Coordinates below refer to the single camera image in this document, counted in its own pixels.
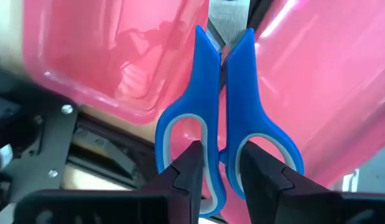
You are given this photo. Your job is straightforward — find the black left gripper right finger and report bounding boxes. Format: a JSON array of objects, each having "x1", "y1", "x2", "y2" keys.
[{"x1": 239, "y1": 140, "x2": 385, "y2": 224}]

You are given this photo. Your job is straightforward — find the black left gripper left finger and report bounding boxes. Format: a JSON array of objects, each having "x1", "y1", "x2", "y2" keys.
[{"x1": 13, "y1": 139, "x2": 205, "y2": 224}]

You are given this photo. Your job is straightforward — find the blue handled scissors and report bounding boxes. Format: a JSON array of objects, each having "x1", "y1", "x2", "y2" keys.
[{"x1": 154, "y1": 0, "x2": 305, "y2": 218}]

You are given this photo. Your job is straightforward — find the red plastic pencil box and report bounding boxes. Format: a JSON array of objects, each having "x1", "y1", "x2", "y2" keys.
[{"x1": 22, "y1": 0, "x2": 385, "y2": 224}]

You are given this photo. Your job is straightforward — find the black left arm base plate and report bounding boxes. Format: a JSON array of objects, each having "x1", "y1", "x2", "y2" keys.
[{"x1": 0, "y1": 67, "x2": 80, "y2": 218}]

